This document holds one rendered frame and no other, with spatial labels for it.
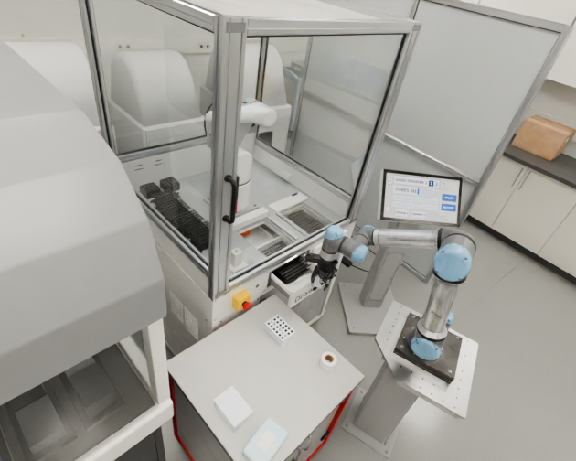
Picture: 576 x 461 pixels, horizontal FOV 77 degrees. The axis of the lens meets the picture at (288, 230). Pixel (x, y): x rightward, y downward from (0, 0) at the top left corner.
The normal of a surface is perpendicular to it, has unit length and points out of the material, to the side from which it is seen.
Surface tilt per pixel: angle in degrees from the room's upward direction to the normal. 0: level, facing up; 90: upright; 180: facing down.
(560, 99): 90
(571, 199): 90
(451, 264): 81
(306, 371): 0
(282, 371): 0
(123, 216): 41
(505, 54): 90
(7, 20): 90
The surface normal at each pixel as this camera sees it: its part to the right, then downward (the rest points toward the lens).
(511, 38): -0.76, 0.30
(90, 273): 0.70, 0.22
